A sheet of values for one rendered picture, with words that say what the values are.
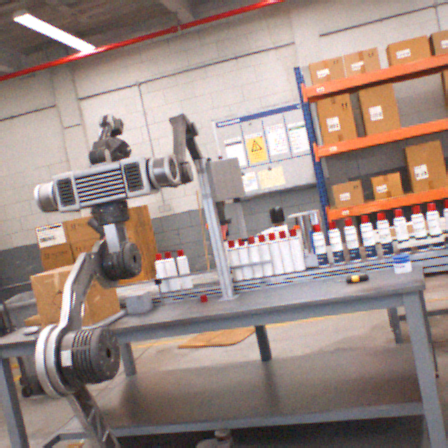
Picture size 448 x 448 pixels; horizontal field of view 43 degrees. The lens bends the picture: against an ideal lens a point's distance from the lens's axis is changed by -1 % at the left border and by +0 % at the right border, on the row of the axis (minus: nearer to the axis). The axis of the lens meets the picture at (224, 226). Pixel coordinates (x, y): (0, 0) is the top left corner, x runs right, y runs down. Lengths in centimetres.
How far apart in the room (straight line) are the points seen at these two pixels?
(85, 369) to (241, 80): 583
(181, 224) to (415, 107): 321
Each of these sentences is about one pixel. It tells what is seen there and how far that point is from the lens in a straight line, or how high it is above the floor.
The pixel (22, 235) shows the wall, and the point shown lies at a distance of 844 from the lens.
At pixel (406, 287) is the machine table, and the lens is 227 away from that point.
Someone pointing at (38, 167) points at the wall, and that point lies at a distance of 825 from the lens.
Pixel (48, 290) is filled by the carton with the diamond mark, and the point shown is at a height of 104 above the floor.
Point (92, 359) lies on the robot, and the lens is 189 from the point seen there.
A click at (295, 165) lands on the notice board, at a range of 708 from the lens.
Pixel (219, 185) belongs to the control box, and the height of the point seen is 136.
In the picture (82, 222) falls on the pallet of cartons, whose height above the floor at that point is 134.
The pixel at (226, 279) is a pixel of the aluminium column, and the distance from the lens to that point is 270.
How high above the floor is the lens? 131
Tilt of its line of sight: 3 degrees down
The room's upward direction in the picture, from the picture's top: 12 degrees counter-clockwise
